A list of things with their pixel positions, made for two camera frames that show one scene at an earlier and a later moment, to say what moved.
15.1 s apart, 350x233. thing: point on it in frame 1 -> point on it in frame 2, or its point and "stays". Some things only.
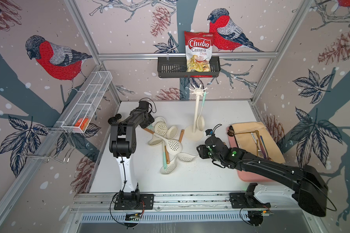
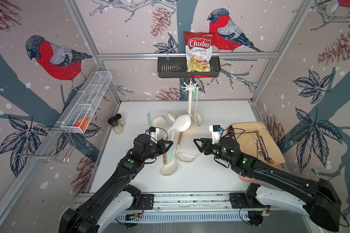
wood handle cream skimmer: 187,157 stays
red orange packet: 81,123 stays
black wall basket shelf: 176,67 stays
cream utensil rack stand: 192,132 -> 192,132
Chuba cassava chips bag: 199,47 stays
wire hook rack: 50,143 stays
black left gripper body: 150,120 -> 159,148
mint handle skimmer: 168,168 -> 181,123
